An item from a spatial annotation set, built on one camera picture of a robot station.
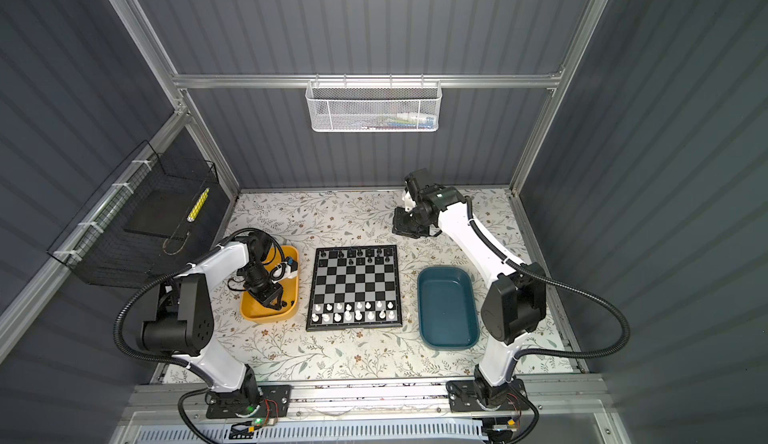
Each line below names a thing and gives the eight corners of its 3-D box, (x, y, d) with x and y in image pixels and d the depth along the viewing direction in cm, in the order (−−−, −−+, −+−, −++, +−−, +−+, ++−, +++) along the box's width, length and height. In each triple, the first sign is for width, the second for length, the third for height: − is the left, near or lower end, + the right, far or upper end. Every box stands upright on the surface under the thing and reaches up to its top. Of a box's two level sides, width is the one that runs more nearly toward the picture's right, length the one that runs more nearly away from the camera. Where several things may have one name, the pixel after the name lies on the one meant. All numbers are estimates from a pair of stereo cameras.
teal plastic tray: (419, 350, 83) (421, 343, 78) (415, 276, 98) (416, 266, 93) (480, 350, 83) (485, 343, 78) (466, 276, 98) (470, 266, 93)
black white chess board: (304, 330, 87) (301, 326, 85) (319, 250, 105) (317, 245, 102) (401, 330, 87) (401, 326, 85) (399, 250, 105) (399, 245, 102)
